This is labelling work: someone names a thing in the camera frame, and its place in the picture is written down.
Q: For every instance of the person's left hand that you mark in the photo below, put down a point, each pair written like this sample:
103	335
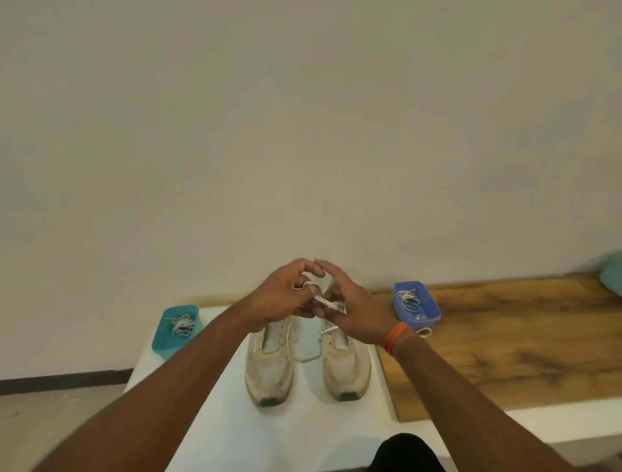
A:
277	296

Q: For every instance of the worn white sneaker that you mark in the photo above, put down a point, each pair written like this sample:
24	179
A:
347	374
267	374

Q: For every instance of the black trousers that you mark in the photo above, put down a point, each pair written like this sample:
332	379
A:
408	454

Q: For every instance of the orange thread wristband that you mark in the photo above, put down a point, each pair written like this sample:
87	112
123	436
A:
396	338

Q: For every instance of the person's right forearm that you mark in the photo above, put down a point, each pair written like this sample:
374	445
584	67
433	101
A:
476	403

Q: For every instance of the teal plastic container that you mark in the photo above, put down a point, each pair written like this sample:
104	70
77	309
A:
163	343

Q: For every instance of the person's left forearm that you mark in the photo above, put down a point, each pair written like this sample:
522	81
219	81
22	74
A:
160	394

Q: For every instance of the blue plastic container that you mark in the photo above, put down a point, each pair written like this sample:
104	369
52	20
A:
432	306

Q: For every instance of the person's right hand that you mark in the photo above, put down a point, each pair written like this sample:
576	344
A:
362	316

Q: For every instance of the large teal basin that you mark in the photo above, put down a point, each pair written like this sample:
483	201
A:
613	277

